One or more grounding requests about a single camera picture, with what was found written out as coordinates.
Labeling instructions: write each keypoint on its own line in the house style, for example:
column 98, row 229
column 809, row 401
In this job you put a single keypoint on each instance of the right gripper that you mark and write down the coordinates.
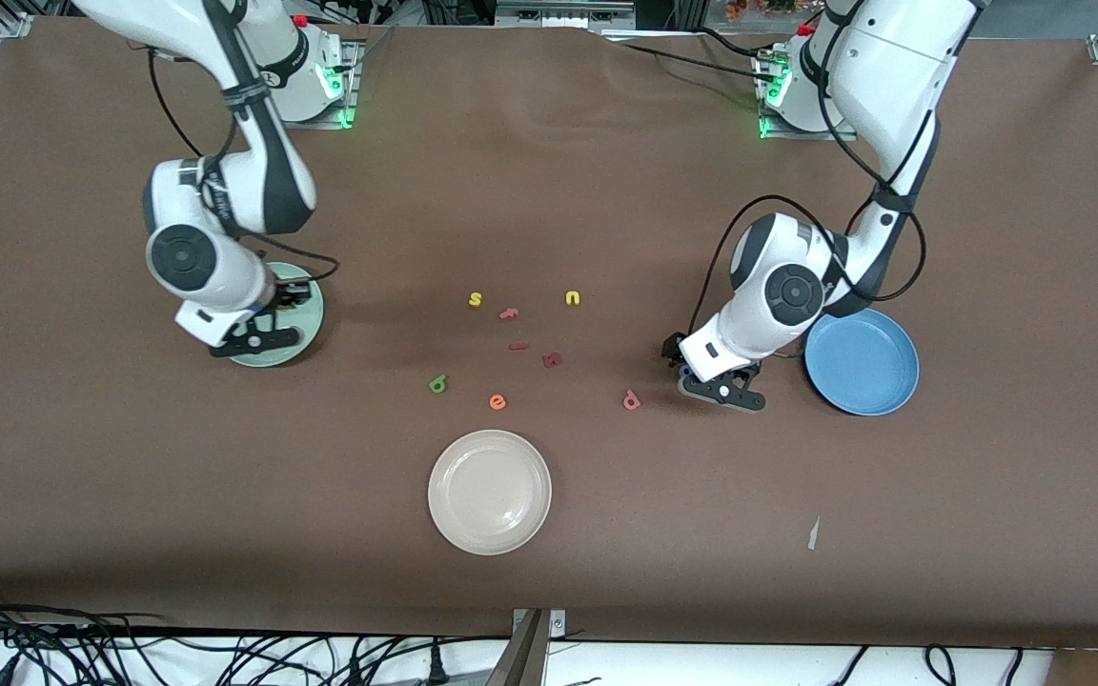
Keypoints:
column 284, row 299

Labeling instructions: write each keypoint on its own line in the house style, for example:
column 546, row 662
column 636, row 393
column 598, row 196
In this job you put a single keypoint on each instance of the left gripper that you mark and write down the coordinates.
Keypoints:
column 673, row 349

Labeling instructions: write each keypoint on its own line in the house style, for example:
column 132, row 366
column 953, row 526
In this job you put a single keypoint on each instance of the pink letter p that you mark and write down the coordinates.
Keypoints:
column 625, row 394

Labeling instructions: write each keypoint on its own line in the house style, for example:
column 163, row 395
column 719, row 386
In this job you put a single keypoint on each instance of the green letter g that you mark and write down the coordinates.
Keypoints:
column 435, row 386

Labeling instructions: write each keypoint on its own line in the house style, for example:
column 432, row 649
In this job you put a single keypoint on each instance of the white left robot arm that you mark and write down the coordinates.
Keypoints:
column 892, row 76

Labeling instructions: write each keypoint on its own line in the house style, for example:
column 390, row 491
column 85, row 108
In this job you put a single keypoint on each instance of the light green plate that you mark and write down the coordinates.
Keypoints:
column 313, row 324

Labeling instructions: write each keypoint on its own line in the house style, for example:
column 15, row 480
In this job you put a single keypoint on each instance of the blue plate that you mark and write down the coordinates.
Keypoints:
column 868, row 367

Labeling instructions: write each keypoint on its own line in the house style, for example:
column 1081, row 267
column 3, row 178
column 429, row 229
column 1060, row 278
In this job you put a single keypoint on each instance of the small white paper scrap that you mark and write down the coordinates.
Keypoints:
column 813, row 534

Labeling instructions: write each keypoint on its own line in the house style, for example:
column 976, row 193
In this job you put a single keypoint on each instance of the beige plate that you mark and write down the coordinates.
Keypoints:
column 490, row 493

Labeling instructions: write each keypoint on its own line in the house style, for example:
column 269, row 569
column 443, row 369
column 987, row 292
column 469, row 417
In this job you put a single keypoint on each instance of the grey metal bar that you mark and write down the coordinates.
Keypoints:
column 520, row 657

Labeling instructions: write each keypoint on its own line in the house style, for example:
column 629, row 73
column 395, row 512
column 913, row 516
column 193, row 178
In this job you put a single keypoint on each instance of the black power plug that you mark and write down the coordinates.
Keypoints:
column 436, row 667

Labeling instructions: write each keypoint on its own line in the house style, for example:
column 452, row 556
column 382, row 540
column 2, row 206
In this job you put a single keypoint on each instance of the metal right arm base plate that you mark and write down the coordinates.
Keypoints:
column 351, row 67

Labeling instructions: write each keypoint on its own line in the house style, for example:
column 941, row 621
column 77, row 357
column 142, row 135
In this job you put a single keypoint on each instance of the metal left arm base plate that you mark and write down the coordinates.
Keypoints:
column 797, row 135

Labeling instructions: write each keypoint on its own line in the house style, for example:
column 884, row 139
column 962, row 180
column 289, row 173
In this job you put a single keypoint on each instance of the small metal bracket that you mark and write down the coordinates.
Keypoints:
column 559, row 624

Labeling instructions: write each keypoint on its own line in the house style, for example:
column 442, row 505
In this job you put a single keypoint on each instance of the aluminium frame profile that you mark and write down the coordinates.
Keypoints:
column 559, row 14

